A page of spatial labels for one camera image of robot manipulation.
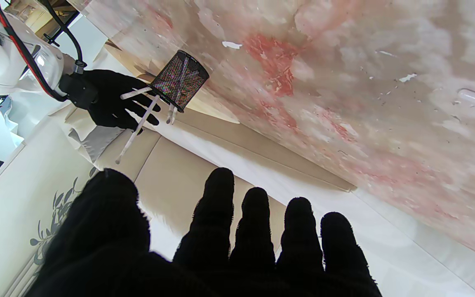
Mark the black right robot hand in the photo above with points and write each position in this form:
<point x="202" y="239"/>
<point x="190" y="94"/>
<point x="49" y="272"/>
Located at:
<point x="111" y="103"/>

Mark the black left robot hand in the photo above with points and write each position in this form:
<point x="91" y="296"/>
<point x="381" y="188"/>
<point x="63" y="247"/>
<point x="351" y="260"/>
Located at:
<point x="105" y="247"/>

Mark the black mesh brush holder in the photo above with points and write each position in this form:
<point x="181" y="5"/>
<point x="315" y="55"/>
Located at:
<point x="179" y="78"/>

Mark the grey sofa cushion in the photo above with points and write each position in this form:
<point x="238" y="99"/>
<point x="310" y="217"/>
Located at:
<point x="97" y="140"/>

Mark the small-leaf green tree plant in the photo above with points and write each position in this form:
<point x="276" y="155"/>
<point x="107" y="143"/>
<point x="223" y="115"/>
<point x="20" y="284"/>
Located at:
<point x="52" y="222"/>

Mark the beige sofa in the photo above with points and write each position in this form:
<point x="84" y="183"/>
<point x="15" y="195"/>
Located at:
<point x="179" y="173"/>

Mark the wooden coffee table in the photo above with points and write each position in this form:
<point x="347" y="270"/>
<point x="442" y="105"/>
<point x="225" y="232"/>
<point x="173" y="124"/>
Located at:
<point x="212" y="111"/>

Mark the window print backdrop panel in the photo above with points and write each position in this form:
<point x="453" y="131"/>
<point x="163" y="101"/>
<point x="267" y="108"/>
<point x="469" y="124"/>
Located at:
<point x="35" y="16"/>

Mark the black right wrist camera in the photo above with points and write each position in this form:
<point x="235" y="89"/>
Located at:
<point x="76" y="90"/>

